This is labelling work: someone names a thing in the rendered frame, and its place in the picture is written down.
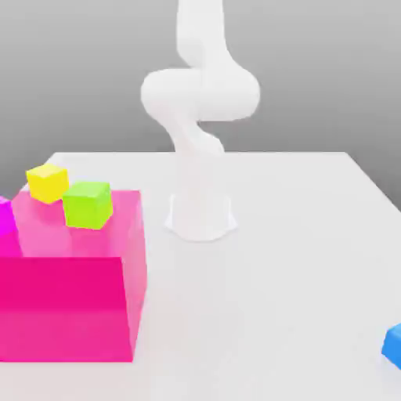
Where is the small green cube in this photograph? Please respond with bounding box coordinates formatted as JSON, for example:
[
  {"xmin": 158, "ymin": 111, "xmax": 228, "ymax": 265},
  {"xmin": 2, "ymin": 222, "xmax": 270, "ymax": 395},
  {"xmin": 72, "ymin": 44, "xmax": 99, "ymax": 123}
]
[{"xmin": 61, "ymin": 180, "xmax": 114, "ymax": 231}]

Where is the small yellow cube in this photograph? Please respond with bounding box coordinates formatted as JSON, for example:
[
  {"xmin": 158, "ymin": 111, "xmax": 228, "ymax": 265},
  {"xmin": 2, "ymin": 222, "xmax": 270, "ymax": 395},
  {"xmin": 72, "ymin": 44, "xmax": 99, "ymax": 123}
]
[{"xmin": 25, "ymin": 163, "xmax": 70, "ymax": 205}]

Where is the small magenta cube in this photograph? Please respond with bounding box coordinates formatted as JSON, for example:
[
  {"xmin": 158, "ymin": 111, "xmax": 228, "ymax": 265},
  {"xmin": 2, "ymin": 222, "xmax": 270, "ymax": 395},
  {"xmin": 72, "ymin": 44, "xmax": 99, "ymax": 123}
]
[{"xmin": 0, "ymin": 196, "xmax": 17, "ymax": 237}]

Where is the small blue cube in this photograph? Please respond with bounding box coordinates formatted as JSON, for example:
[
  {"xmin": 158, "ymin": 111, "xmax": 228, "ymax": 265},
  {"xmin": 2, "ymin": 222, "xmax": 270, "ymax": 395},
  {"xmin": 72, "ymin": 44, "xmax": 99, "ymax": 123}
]
[{"xmin": 381, "ymin": 323, "xmax": 401, "ymax": 370}]

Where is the large pink box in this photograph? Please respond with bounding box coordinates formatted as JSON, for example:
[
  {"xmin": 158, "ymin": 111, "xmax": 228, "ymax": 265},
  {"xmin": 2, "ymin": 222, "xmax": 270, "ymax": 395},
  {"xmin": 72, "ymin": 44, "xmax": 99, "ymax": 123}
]
[{"xmin": 0, "ymin": 190, "xmax": 148, "ymax": 363}]

